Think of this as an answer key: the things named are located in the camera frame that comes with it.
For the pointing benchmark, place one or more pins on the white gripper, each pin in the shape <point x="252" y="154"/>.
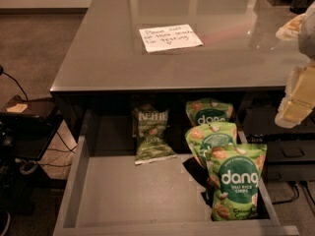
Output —
<point x="308" y="33"/>

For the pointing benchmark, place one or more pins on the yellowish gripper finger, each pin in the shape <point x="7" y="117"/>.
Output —
<point x="291" y="114"/>

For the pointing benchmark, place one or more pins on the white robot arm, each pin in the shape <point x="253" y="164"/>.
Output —
<point x="306" y="38"/>

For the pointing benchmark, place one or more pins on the rear dang rice chips bag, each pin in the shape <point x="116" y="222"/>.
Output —
<point x="207" y="110"/>

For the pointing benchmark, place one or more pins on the dang rice chips bag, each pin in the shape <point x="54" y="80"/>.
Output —
<point x="207" y="110"/>
<point x="204" y="137"/>
<point x="235" y="171"/>

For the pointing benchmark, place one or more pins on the front dang rice chips bag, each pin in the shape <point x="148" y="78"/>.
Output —
<point x="235" y="171"/>

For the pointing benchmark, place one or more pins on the middle dang rice chips bag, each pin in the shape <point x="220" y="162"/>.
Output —
<point x="204" y="137"/>

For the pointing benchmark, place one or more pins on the green jalapeno kettle chip bag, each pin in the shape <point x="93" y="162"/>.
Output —
<point x="148" y="128"/>

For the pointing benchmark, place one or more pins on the grey counter cabinet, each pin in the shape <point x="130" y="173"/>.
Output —
<point x="239" y="50"/>

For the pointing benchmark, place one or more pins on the grey open top drawer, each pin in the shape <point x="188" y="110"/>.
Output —
<point x="108" y="195"/>

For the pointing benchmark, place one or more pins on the black equipment box right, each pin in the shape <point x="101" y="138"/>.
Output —
<point x="291" y="152"/>

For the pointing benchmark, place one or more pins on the white handwritten paper note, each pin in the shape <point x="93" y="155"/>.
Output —
<point x="168" y="38"/>

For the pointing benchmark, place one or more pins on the black side table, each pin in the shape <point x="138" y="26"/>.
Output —
<point x="27" y="129"/>

